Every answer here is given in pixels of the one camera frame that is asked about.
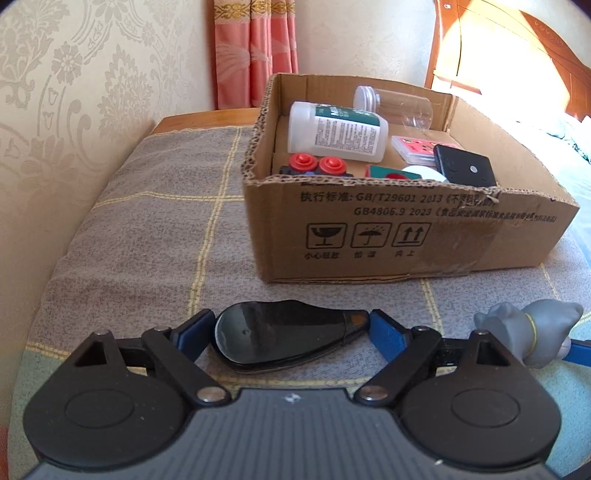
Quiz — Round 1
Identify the grey rubber animal toy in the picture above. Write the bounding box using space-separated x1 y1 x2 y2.
474 299 584 369

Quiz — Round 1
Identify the black oval glossy object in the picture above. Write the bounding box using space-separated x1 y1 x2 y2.
213 300 370 373

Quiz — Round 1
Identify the mint green oval case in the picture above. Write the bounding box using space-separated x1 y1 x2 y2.
404 165 448 182

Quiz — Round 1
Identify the red wooden toy train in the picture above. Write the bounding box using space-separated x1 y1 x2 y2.
365 164 422 180

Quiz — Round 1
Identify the black rectangular device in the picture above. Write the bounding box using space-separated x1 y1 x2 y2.
434 144 497 187

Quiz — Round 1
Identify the pink card pack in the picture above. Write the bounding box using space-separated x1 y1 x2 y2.
392 136 461 168

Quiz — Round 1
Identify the medical cotton swab container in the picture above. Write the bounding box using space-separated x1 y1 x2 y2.
287 101 389 163

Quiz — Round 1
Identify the clear plastic jar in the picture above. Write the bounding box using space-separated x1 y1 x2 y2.
353 85 433 130

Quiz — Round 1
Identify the checked blanket on table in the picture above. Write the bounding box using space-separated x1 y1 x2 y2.
8 128 590 479

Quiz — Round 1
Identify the brown cardboard box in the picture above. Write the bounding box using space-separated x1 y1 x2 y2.
242 73 579 282

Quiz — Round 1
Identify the blue bed sheet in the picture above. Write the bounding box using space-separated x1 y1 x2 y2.
537 113 590 248

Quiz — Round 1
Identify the wooden bed headboard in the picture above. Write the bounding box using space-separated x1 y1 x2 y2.
425 1 590 120

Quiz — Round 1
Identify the pink patterned curtain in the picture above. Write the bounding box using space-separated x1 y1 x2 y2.
213 0 298 109

